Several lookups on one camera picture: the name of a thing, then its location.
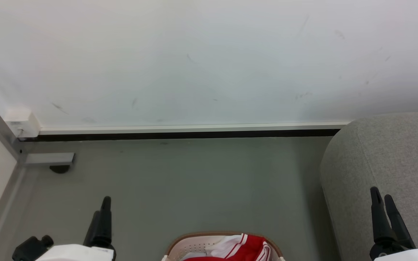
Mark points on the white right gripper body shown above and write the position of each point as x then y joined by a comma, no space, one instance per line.
405,255

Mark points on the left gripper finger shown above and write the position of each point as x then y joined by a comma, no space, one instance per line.
106,221
92,232

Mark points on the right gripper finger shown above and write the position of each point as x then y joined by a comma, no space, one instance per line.
397,223
378,221

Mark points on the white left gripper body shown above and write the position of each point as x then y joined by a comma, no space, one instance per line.
78,253

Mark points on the red clothing item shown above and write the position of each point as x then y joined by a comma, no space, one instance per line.
250,249

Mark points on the white basket with brown rim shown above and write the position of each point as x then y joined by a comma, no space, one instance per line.
191,246

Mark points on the white clothing item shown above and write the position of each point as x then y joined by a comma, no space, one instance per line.
225,248

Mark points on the dark caster wheel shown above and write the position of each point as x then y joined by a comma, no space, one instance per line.
60,169

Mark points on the grey fabric sofa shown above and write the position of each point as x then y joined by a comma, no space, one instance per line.
394,152

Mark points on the white and black baseboard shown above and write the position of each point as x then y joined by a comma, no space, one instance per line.
194,131

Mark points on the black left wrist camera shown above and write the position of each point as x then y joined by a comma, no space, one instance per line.
31,248

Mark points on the metal frame partition leg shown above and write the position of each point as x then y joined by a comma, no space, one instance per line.
49,158

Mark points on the white wall socket box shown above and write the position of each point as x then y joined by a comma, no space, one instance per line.
22,123

